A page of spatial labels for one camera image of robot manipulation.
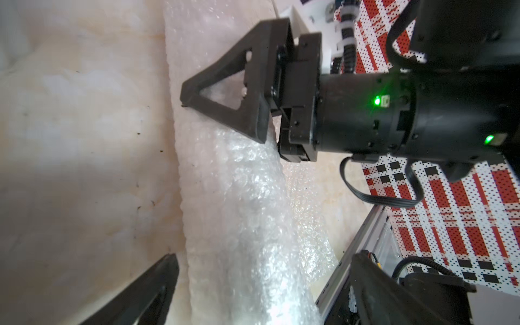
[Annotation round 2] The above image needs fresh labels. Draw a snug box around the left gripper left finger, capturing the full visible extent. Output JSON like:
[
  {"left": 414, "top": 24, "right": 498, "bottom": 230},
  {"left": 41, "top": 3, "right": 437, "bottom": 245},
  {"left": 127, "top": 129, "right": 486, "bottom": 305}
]
[{"left": 83, "top": 254, "right": 180, "bottom": 324}]

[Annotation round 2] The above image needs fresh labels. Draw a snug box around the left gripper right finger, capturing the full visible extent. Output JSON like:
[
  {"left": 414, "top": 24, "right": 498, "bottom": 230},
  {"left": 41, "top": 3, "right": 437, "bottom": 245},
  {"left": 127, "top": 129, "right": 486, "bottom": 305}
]
[{"left": 350, "top": 253, "right": 449, "bottom": 324}]

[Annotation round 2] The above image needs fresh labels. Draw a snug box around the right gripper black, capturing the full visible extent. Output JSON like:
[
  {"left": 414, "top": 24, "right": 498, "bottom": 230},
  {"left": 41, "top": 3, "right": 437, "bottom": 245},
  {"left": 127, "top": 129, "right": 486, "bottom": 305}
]
[{"left": 180, "top": 18, "right": 410, "bottom": 163}]

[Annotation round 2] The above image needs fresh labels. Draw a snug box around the bubble wrap sheet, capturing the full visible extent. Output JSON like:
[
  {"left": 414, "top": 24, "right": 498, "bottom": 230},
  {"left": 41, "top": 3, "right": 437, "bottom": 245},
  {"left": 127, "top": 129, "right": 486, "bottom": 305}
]
[{"left": 164, "top": 1, "right": 337, "bottom": 324}]

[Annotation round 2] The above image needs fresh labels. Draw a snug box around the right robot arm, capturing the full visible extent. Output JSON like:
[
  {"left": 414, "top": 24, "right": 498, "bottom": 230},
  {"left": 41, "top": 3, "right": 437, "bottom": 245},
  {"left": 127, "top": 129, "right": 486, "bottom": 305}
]
[{"left": 180, "top": 1, "right": 519, "bottom": 181}]

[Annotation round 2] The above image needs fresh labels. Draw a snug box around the aluminium front rail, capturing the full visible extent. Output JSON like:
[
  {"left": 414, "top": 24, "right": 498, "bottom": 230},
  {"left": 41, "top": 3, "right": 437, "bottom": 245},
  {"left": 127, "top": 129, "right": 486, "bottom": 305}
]
[{"left": 316, "top": 206, "right": 402, "bottom": 324}]

